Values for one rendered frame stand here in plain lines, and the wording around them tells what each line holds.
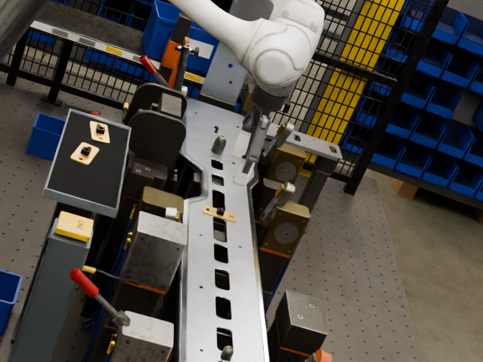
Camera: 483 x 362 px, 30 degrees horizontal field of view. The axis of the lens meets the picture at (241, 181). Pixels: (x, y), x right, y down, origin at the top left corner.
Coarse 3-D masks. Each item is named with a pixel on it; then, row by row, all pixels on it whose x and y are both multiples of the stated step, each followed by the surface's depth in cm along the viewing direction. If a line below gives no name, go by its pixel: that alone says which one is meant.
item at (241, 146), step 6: (240, 132) 210; (246, 132) 210; (240, 138) 211; (246, 138) 211; (240, 144) 212; (246, 144) 212; (234, 150) 212; (240, 150) 212; (246, 150) 213; (234, 156) 213; (240, 156) 213
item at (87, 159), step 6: (84, 144) 182; (78, 150) 179; (84, 150) 178; (90, 150) 179; (96, 150) 182; (72, 156) 176; (78, 156) 177; (84, 156) 178; (90, 156) 179; (84, 162) 176; (90, 162) 177
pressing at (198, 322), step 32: (192, 128) 251; (224, 128) 259; (192, 160) 232; (224, 160) 240; (224, 192) 224; (192, 224) 204; (192, 256) 192; (256, 256) 203; (192, 288) 182; (256, 288) 190; (192, 320) 172; (224, 320) 176; (256, 320) 180; (192, 352) 164; (256, 352) 171
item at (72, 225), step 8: (64, 216) 157; (72, 216) 158; (64, 224) 155; (72, 224) 155; (80, 224) 156; (88, 224) 157; (56, 232) 153; (64, 232) 153; (72, 232) 154; (80, 232) 154; (88, 232) 155; (80, 240) 154; (88, 240) 154
